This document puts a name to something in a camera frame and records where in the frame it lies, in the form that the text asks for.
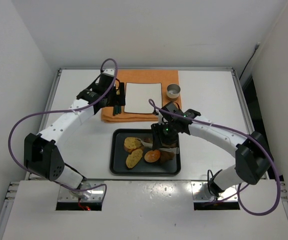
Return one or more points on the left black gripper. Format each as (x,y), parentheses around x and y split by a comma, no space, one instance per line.
(119,98)

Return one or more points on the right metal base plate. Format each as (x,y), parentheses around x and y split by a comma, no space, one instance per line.
(201,194)

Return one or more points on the small metal cup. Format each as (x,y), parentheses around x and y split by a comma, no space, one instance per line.
(173,91)

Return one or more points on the gold fork green handle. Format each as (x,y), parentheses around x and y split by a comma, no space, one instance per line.
(118,106)

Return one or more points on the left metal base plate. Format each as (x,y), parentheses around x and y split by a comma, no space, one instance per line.
(91,192)

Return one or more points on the dark chocolate croissant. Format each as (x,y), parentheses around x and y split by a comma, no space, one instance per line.
(165,156)

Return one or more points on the white square plate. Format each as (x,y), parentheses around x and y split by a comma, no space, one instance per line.
(138,95)

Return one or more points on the metal base plate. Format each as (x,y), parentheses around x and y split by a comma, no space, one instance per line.
(201,194)
(91,192)

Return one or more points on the orange cloth placemat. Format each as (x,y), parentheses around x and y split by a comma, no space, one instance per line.
(141,76)

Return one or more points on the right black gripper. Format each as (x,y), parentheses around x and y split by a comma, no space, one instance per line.
(160,131)

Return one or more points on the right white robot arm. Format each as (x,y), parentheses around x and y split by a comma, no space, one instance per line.
(250,151)

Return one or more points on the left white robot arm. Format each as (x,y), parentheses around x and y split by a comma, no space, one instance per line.
(42,151)

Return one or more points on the black serving tray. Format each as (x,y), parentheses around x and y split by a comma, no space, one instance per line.
(118,157)

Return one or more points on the toasted bread slice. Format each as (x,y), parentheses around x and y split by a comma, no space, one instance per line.
(132,143)
(134,158)

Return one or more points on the round glazed bun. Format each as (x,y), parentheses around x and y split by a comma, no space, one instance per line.
(152,156)

